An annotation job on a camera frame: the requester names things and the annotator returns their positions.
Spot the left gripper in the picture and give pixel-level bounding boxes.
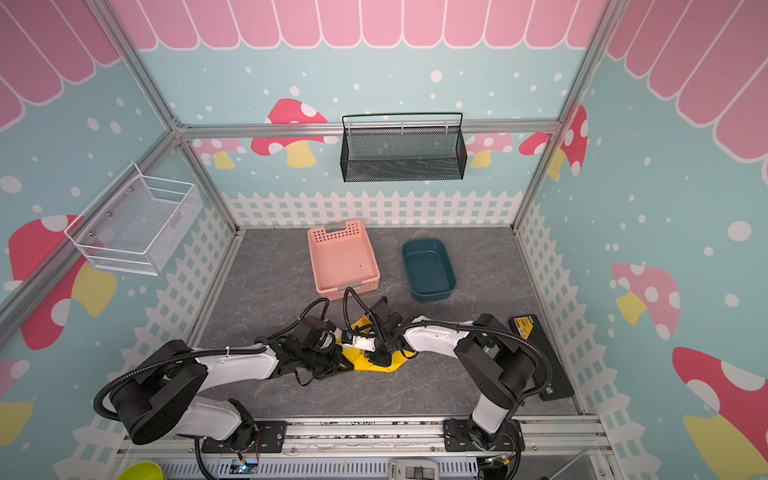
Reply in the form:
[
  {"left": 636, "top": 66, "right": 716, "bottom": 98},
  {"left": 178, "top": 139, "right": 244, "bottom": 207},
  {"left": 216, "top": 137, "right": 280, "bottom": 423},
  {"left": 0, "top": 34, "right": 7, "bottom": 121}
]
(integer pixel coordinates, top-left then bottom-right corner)
[{"left": 299, "top": 344, "right": 355, "bottom": 380}]

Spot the yellow paper napkin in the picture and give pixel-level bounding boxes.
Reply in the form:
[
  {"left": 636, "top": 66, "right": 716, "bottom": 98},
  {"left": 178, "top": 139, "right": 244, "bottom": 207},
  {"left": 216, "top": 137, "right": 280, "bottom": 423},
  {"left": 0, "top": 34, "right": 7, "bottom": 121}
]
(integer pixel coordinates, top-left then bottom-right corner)
[{"left": 336, "top": 315, "right": 417, "bottom": 373}]

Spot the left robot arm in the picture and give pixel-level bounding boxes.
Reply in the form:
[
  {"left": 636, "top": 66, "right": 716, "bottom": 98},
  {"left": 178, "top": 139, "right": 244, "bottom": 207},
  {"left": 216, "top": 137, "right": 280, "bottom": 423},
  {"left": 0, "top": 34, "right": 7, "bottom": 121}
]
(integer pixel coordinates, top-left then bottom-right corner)
[{"left": 93, "top": 308, "right": 354, "bottom": 453}]

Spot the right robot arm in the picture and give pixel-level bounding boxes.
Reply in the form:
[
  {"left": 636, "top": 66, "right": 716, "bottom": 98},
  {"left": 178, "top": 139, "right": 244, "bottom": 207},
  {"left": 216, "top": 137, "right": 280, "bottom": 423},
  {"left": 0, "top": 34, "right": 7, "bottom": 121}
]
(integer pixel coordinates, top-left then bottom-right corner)
[{"left": 338, "top": 287, "right": 554, "bottom": 451}]

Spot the dark teal plastic tray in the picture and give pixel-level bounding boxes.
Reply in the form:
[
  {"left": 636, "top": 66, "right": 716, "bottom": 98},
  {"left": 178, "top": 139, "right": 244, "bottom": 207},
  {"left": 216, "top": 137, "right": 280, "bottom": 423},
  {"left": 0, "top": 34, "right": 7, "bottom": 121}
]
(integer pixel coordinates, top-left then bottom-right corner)
[{"left": 401, "top": 238, "right": 457, "bottom": 303}]

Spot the pink perforated plastic basket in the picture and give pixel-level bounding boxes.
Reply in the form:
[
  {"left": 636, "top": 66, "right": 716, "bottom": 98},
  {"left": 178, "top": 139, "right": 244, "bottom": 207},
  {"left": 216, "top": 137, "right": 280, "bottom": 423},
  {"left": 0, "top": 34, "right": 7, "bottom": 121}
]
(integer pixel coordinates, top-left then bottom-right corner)
[{"left": 307, "top": 219, "right": 380, "bottom": 301}]

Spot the black yellow flat device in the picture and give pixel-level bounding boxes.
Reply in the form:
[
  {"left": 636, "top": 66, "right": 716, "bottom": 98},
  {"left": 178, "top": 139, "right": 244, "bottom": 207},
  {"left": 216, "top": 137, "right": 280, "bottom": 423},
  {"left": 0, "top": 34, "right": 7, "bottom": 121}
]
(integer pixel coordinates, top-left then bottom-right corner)
[{"left": 508, "top": 314, "right": 575, "bottom": 401}]

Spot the green round object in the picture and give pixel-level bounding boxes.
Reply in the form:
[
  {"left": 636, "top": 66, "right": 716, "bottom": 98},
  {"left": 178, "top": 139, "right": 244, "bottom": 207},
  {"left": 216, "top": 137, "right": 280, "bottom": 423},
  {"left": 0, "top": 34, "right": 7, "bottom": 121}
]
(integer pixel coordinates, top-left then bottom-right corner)
[{"left": 117, "top": 461, "right": 166, "bottom": 480}]

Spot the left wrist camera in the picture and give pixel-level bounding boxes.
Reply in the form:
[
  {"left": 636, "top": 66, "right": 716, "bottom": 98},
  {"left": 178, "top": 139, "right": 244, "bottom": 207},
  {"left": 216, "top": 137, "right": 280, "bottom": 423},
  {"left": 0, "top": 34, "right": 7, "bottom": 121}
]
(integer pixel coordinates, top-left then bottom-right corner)
[{"left": 340, "top": 330, "right": 376, "bottom": 352}]

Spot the black wire mesh wall basket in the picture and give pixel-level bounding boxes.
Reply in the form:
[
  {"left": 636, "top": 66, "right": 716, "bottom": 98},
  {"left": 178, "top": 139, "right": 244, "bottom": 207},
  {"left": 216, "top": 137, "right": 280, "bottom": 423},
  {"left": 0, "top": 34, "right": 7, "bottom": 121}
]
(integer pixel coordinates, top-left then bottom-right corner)
[{"left": 340, "top": 112, "right": 468, "bottom": 182}]

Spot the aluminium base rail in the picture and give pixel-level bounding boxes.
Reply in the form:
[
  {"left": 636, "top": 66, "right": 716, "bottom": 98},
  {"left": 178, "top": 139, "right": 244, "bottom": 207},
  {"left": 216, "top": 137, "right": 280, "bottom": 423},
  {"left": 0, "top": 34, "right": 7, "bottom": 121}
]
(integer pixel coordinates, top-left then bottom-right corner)
[{"left": 113, "top": 415, "right": 613, "bottom": 480}]

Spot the white wire mesh wall basket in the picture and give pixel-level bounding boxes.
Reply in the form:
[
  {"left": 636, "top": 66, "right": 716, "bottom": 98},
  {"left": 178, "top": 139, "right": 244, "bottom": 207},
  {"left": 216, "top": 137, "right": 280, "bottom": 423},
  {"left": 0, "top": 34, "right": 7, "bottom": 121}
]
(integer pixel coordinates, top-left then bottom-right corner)
[{"left": 64, "top": 165, "right": 204, "bottom": 276}]

